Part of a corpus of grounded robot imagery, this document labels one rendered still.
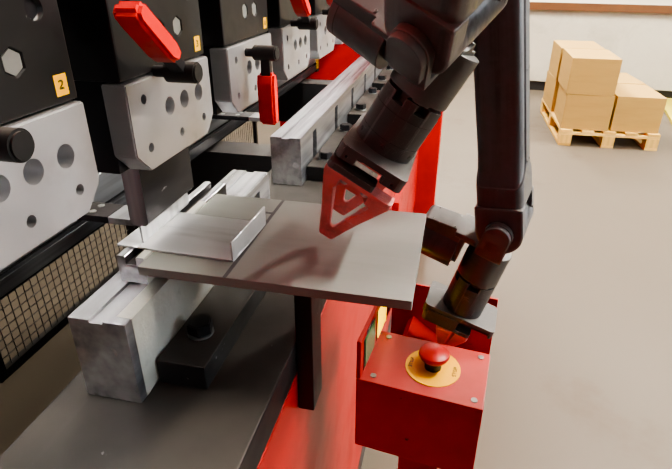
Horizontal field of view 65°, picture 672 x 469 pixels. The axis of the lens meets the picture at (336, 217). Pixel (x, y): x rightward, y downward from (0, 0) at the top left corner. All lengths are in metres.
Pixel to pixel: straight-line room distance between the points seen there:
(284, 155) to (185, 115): 0.48
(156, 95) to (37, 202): 0.16
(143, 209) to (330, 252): 0.19
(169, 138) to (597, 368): 1.80
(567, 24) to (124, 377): 5.86
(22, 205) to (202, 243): 0.23
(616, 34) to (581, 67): 1.91
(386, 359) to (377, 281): 0.27
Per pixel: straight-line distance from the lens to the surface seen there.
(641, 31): 6.19
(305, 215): 0.60
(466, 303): 0.75
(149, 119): 0.48
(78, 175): 0.41
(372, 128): 0.46
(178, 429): 0.54
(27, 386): 2.09
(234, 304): 0.63
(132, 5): 0.41
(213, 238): 0.56
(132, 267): 0.56
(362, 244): 0.54
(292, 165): 1.00
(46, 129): 0.39
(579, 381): 2.01
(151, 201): 0.56
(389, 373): 0.72
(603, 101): 4.37
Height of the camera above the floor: 1.26
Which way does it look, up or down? 26 degrees down
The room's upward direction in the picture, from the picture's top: straight up
